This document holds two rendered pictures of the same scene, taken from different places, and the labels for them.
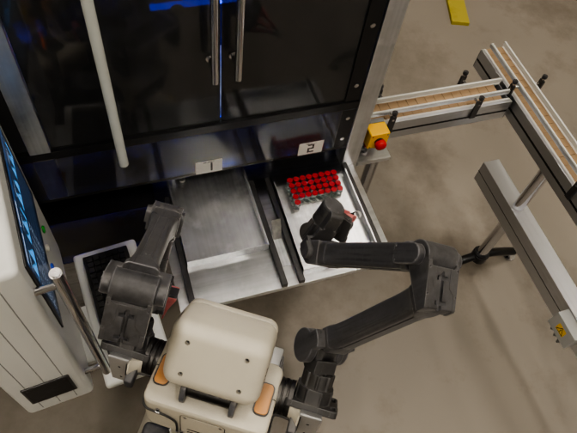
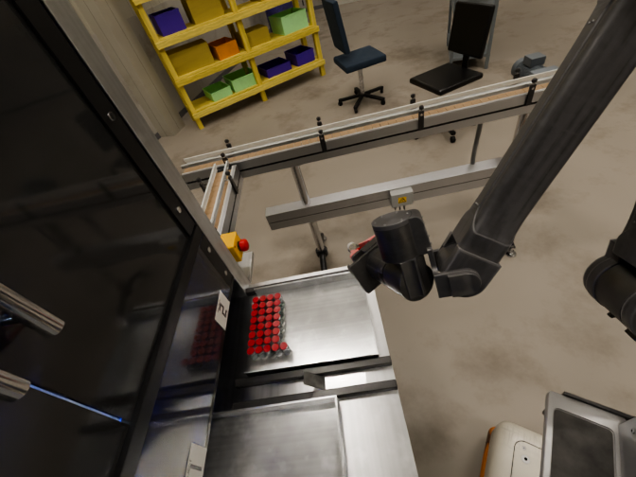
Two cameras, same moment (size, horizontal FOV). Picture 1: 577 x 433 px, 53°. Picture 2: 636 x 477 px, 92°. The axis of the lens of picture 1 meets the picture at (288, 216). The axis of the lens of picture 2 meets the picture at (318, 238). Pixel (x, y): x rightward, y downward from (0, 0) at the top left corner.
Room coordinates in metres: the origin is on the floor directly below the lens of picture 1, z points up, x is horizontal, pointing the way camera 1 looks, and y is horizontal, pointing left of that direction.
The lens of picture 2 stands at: (0.70, 0.21, 1.66)
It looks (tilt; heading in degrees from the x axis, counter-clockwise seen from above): 45 degrees down; 305
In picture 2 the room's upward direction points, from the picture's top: 18 degrees counter-clockwise
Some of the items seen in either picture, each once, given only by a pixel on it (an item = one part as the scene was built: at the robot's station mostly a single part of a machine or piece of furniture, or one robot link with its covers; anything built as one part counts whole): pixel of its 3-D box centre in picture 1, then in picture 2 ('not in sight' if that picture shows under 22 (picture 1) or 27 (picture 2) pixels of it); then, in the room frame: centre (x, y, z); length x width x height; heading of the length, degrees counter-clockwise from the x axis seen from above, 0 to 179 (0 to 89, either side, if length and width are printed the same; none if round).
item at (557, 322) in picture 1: (566, 328); (400, 197); (1.01, -1.13, 0.50); 0.12 x 0.05 x 0.09; 26
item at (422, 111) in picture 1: (426, 106); (213, 215); (1.62, -0.43, 0.92); 0.69 x 0.15 x 0.16; 116
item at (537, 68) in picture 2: not in sight; (536, 72); (0.46, -1.70, 0.90); 0.28 x 0.12 x 0.14; 116
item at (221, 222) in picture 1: (215, 210); (264, 475); (1.00, 0.24, 0.90); 0.34 x 0.26 x 0.04; 26
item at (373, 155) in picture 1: (367, 146); (233, 270); (1.41, -0.24, 0.87); 0.14 x 0.13 x 0.02; 26
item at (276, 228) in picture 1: (281, 242); (334, 378); (0.92, 0.01, 0.91); 0.14 x 0.03 x 0.06; 26
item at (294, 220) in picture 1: (324, 218); (309, 320); (1.04, -0.12, 0.90); 0.34 x 0.26 x 0.04; 26
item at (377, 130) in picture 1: (374, 133); (229, 248); (1.36, -0.24, 1.00); 0.08 x 0.07 x 0.07; 26
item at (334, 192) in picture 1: (317, 196); (278, 324); (1.12, -0.08, 0.91); 0.18 x 0.02 x 0.05; 116
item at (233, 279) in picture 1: (271, 222); (298, 389); (1.01, 0.05, 0.87); 0.70 x 0.48 x 0.02; 116
